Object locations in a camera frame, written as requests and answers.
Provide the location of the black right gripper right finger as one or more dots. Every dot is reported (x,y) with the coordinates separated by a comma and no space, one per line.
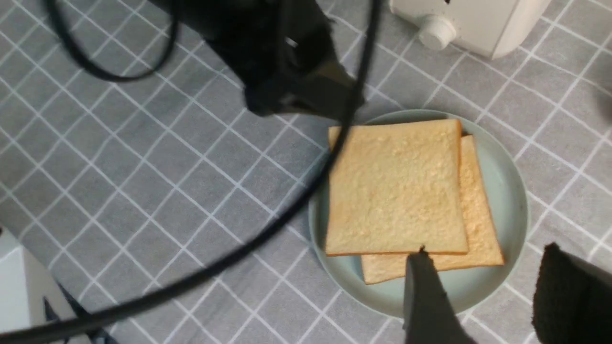
(572,302)

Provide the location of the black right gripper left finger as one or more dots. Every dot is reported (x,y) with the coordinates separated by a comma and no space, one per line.
(428,314)

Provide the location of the toast slice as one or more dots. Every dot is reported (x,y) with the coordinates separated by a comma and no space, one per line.
(395,189)
(484,247)

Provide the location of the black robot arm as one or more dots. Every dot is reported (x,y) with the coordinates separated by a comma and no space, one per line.
(277,52)

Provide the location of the white two-slot toaster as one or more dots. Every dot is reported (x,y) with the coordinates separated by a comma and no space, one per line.
(489,28)

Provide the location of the light green plate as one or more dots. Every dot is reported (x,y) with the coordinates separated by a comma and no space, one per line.
(465,288)

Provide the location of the grey checked tablecloth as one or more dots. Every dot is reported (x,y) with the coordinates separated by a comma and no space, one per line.
(120,189)

